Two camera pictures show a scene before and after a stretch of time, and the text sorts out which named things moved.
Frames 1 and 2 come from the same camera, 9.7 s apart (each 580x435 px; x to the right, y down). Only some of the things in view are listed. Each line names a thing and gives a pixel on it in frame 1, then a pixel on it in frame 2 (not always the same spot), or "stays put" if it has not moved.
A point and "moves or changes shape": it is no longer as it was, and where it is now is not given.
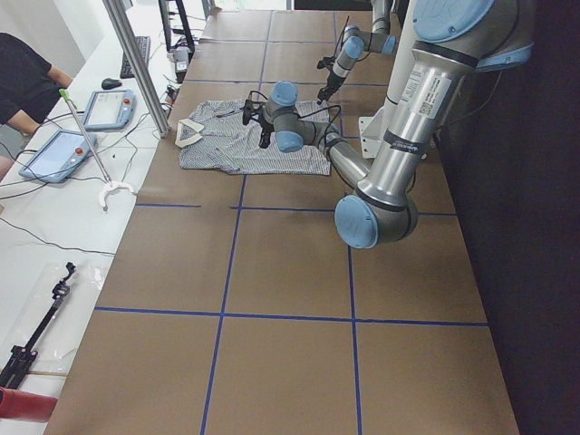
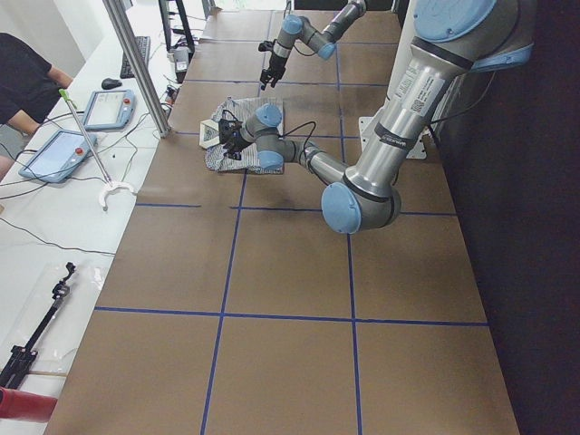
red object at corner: x=16 y=404 stays put
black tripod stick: x=23 y=355 stays put
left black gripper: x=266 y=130 to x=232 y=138
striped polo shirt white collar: x=212 y=136 moves or changes shape
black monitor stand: x=164 y=14 stays put
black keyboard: x=144 y=46 stays put
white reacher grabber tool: x=110 y=184 stays put
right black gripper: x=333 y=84 to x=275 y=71
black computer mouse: x=109 y=83 stays put
